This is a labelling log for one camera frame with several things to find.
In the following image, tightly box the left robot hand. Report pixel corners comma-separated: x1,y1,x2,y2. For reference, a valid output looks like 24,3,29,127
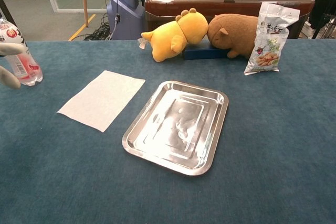
0,42,27,90

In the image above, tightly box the stainless steel tray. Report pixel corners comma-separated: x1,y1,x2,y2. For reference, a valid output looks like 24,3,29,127
121,80,229,177

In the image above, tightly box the clear plastic drink bottle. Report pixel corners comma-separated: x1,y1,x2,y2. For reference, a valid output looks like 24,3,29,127
0,14,44,87

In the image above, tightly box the blue grey robot machine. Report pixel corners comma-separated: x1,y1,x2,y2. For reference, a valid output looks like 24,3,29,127
106,0,145,41

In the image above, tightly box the yellow plush toy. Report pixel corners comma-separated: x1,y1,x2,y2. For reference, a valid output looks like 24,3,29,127
137,7,209,63

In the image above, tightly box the dark blue box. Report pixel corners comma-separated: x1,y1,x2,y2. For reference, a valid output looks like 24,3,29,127
183,45,232,61

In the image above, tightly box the brown mahjong table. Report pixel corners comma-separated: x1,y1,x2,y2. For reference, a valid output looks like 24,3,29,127
144,0,315,40

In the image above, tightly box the brown plush capybara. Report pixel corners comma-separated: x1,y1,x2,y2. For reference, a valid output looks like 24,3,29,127
206,13,259,60

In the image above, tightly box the silver snack bag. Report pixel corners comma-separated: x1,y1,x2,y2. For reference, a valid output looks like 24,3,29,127
243,2,301,76

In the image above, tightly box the person in black clothes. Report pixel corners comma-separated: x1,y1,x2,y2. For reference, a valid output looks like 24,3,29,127
308,0,336,38

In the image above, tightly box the black cable bundle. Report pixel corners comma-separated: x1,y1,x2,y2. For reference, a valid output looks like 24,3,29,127
83,13,116,41

